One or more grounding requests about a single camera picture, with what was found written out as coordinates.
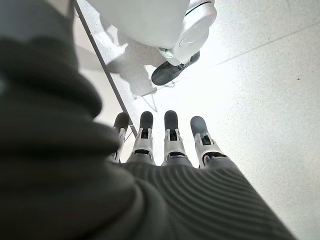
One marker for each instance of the wide white cabinet door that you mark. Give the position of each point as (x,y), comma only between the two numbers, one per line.
(97,65)

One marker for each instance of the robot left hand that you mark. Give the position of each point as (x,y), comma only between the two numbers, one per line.
(125,195)

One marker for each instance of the white robot leg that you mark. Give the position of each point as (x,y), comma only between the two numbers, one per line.
(150,20)

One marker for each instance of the black robot foot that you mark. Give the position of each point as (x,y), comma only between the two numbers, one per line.
(167,72)

